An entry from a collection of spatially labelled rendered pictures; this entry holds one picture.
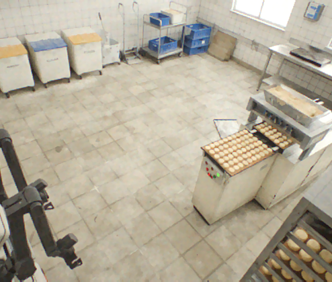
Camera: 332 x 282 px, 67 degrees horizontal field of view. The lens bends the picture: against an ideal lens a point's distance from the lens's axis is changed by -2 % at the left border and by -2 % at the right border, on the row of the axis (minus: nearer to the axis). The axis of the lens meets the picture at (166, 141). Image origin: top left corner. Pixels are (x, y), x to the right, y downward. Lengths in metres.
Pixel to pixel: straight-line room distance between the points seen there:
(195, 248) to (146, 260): 0.50
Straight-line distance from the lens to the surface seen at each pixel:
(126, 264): 2.66
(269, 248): 1.21
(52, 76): 4.99
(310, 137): 2.50
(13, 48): 4.83
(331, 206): 0.99
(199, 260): 2.74
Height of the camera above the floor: 2.46
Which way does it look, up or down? 41 degrees down
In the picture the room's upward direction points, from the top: 7 degrees clockwise
